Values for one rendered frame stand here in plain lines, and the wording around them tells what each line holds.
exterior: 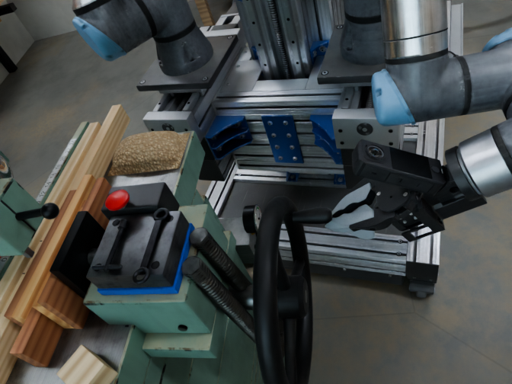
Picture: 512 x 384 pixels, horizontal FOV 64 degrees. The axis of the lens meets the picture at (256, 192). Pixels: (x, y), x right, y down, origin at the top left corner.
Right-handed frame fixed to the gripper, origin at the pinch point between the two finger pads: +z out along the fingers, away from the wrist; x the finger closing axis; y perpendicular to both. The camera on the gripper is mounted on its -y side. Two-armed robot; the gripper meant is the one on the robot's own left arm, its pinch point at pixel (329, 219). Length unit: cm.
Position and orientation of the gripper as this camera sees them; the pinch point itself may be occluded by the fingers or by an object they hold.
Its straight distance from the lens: 62.8
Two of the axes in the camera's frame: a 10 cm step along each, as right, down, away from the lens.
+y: 7.0, 5.1, 4.9
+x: 1.1, -7.6, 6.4
